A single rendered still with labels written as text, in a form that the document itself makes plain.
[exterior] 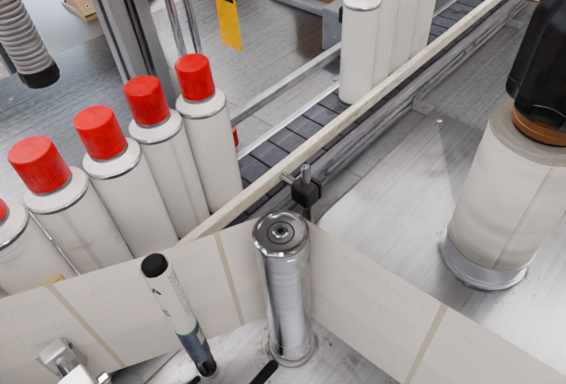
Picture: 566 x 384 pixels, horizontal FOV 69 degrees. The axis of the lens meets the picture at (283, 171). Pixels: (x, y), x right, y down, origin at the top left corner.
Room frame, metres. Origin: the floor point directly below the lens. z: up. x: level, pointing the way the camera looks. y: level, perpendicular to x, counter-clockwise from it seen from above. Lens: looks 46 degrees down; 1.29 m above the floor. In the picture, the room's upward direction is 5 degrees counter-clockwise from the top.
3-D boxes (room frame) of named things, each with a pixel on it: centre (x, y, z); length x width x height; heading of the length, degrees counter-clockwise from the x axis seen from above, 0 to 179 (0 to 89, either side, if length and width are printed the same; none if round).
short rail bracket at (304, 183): (0.34, -0.03, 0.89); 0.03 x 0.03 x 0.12; 43
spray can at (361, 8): (0.55, -0.13, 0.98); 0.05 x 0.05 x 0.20
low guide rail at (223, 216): (0.57, -0.20, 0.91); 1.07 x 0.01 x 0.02; 133
